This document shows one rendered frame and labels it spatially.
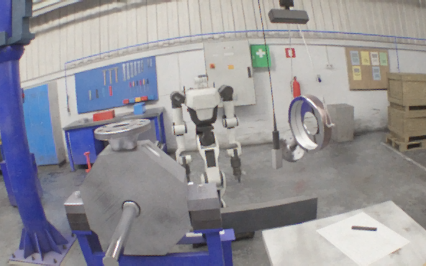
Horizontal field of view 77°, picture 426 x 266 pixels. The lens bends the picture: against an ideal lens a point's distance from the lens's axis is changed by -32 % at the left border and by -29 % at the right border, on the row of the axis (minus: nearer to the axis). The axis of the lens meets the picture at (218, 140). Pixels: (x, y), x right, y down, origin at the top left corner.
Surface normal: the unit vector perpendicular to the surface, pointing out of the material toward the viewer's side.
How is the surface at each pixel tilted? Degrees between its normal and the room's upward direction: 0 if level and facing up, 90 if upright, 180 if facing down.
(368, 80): 90
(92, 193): 90
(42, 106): 90
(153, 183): 90
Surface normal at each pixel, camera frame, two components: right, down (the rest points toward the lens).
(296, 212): 0.04, 0.22
